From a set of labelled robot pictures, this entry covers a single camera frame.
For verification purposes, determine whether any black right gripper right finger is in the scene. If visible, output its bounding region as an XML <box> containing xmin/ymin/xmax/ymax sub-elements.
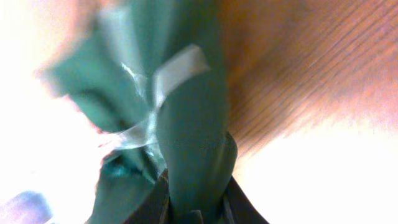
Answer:
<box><xmin>223</xmin><ymin>177</ymin><xmax>269</xmax><ymax>224</ymax></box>

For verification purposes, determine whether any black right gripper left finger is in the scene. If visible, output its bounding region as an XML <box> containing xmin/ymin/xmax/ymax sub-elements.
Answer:
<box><xmin>123</xmin><ymin>169</ymin><xmax>170</xmax><ymax>224</ymax></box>

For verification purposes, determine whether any dark green garment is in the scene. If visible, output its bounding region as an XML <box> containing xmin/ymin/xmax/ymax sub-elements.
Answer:
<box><xmin>40</xmin><ymin>1</ymin><xmax>237</xmax><ymax>223</ymax></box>

